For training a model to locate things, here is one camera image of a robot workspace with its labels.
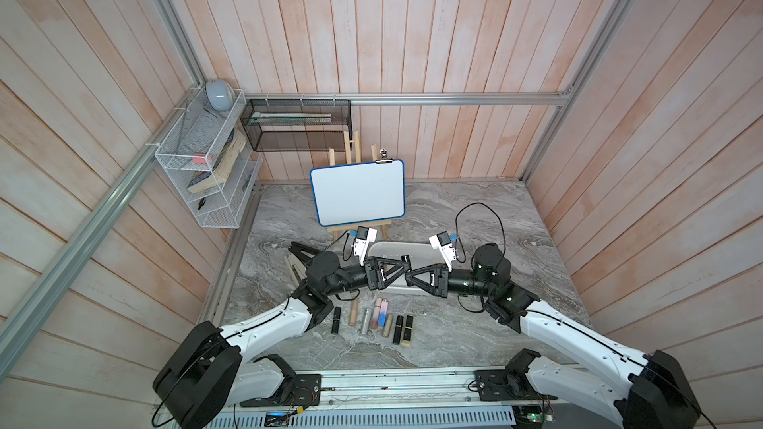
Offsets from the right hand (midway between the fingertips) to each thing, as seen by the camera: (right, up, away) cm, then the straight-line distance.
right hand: (408, 277), depth 70 cm
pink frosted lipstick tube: (-8, -14, +15) cm, 22 cm away
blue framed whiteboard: (-14, +22, +23) cm, 35 cm away
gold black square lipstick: (+1, -18, +12) cm, 21 cm away
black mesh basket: (-31, +42, +18) cm, 55 cm away
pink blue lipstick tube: (-6, -15, +14) cm, 21 cm away
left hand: (-1, +2, -1) cm, 2 cm away
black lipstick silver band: (-19, -16, +14) cm, 28 cm away
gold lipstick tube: (-4, -17, +13) cm, 22 cm away
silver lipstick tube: (-10, -16, +14) cm, 23 cm away
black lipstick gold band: (-1, -18, +12) cm, 21 cm away
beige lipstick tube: (-14, -14, +16) cm, 25 cm away
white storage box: (+3, +6, 0) cm, 6 cm away
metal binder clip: (-5, +32, +19) cm, 37 cm away
